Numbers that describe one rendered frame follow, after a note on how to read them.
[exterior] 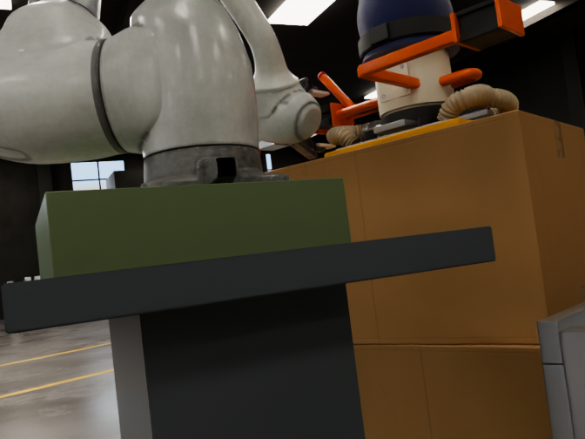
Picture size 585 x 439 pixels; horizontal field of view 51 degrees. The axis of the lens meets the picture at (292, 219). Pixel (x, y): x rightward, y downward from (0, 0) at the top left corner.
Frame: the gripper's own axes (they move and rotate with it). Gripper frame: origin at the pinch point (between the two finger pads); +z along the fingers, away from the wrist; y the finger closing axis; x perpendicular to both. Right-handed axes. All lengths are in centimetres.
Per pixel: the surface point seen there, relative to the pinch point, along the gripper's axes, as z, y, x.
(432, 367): -20, 57, 34
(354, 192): -20.0, 21.8, 21.3
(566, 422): -35, 60, 63
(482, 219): -19, 31, 48
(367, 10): -9.9, -18.0, 23.5
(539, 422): -20, 66, 53
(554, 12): 796, -269, -195
